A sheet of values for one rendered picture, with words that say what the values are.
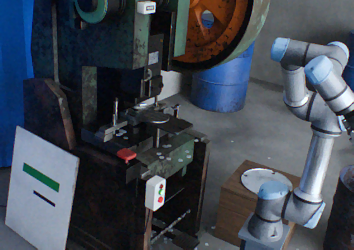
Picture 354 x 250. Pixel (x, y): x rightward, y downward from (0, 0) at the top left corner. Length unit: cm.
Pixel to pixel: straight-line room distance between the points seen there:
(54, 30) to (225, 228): 140
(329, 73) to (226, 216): 140
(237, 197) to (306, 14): 314
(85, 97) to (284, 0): 350
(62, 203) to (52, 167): 19
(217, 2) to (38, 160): 120
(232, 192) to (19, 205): 116
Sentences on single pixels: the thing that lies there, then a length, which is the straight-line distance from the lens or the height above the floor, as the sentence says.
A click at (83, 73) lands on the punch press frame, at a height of 96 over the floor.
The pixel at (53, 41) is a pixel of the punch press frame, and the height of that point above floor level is 108.
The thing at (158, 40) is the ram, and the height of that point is 114.
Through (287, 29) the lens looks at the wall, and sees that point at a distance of 513.
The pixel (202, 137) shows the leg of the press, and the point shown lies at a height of 64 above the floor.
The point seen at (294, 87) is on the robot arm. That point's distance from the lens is 146.
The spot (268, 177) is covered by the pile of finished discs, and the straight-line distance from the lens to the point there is 246.
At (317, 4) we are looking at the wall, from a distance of 500.
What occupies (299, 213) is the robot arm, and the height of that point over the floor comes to 63.
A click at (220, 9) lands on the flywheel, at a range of 211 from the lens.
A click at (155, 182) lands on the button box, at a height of 63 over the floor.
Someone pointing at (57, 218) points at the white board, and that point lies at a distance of 223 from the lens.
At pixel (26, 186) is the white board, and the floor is 30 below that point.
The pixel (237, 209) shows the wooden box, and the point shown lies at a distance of 234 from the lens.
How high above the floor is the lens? 159
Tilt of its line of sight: 24 degrees down
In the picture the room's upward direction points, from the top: 6 degrees clockwise
